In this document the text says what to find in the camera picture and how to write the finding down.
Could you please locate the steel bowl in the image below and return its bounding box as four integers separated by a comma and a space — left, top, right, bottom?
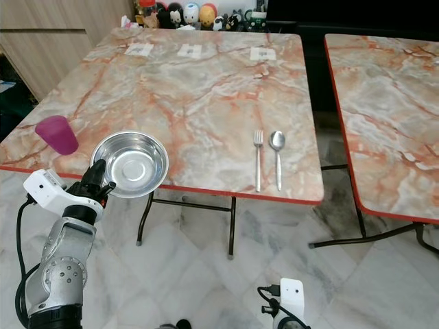
92, 131, 170, 199

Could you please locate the purple plastic cup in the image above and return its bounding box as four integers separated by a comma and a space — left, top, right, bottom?
35, 115, 79, 156

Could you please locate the marble-pattern folding table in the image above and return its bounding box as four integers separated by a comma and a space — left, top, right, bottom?
309, 33, 439, 258
0, 29, 325, 260

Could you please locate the white paper sheet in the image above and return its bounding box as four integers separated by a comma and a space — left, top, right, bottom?
249, 47, 276, 62
178, 45, 203, 58
125, 43, 154, 57

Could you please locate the light wooden cabinet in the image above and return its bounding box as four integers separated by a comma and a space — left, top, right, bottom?
0, 0, 135, 103

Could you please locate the steel fork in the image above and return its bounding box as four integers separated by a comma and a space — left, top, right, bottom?
253, 130, 265, 193

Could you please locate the black robot foot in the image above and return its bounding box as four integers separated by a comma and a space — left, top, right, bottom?
158, 319, 193, 329

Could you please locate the red-lidded jar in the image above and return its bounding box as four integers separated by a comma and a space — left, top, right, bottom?
137, 0, 158, 27

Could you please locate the black mouse figurine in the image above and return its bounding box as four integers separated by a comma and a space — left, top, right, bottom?
159, 3, 184, 29

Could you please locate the steel spoon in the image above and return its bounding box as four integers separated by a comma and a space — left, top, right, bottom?
270, 130, 287, 192

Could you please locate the white round figurine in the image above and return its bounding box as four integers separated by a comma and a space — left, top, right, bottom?
183, 3, 200, 28

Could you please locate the yellow orange egg figurine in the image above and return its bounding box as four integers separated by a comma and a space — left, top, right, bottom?
200, 3, 218, 29

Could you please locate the dark green mug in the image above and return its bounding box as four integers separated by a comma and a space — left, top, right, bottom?
244, 8, 269, 32

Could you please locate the black television screen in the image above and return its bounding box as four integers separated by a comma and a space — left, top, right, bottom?
266, 0, 439, 35

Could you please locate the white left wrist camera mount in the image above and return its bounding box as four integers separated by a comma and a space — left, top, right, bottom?
23, 169, 105, 217

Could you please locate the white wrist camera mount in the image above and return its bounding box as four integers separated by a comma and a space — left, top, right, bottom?
278, 278, 307, 323
23, 169, 105, 217

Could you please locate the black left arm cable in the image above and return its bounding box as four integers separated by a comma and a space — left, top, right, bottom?
15, 197, 42, 329

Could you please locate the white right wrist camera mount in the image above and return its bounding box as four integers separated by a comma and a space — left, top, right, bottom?
278, 278, 307, 323

